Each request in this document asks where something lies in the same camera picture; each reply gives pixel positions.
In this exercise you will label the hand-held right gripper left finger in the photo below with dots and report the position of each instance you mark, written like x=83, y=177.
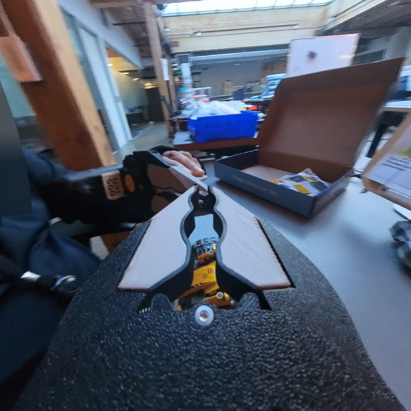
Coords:
x=157, y=253

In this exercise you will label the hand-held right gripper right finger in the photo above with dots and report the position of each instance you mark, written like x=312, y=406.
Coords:
x=253, y=253

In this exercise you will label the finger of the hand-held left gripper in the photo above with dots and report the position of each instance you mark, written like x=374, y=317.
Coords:
x=172, y=186
x=189, y=178

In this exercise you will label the yellow grey toy bulldozer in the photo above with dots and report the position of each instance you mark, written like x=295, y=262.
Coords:
x=205, y=276

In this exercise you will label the grey desk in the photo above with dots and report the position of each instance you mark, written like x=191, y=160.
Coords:
x=334, y=257

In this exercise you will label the person's left hand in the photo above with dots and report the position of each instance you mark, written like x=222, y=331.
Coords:
x=183, y=158

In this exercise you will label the wooden table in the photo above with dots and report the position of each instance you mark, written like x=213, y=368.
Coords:
x=212, y=145

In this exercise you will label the blue plastic bin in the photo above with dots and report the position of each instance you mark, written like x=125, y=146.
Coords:
x=221, y=127

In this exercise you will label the navy box base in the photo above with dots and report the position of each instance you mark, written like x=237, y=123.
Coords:
x=276, y=189

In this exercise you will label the white plastic bag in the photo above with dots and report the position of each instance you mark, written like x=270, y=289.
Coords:
x=218, y=108

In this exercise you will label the person's dark blue jacket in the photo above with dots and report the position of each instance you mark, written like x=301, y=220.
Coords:
x=38, y=257

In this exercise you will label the printed booklet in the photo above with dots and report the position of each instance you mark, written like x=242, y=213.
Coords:
x=302, y=183

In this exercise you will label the black toy part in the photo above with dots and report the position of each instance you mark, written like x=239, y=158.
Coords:
x=403, y=244

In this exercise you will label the open cardboard box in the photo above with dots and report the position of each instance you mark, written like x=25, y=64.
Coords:
x=327, y=115

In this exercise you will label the instruction sheet board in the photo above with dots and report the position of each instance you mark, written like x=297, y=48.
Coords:
x=392, y=170

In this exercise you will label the white whiteboard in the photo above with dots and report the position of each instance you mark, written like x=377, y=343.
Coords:
x=321, y=54

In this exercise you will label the slim wooden post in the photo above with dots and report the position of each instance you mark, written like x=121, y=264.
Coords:
x=157, y=58

